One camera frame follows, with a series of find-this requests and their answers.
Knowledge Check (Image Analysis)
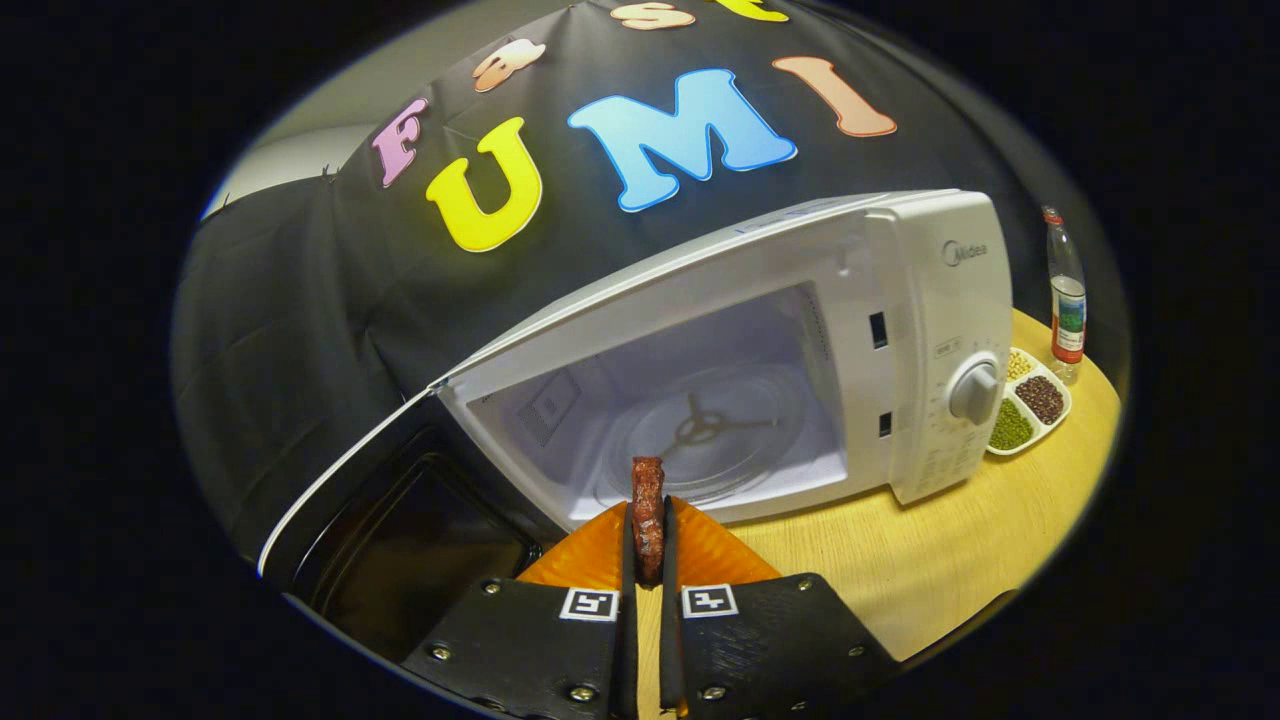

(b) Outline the white toaster oven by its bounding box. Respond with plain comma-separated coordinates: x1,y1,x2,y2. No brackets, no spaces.
257,190,1014,666

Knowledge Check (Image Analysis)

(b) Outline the red-brown meat piece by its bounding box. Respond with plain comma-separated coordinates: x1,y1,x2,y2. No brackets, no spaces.
630,457,667,588

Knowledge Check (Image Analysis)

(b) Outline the white divided dish of beans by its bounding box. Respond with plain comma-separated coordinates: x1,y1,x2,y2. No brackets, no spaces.
985,346,1073,458

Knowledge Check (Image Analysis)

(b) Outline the glass turntable plate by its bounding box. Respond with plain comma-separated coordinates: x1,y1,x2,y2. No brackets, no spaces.
598,362,811,504

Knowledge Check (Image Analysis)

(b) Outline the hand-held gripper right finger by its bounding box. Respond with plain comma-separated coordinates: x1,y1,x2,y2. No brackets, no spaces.
660,497,901,720

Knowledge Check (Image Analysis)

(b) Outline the clear bottle with red label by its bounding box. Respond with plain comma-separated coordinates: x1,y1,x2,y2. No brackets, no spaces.
1041,206,1088,386

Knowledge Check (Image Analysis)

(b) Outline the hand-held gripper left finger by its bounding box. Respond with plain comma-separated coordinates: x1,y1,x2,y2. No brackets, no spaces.
400,500,638,720

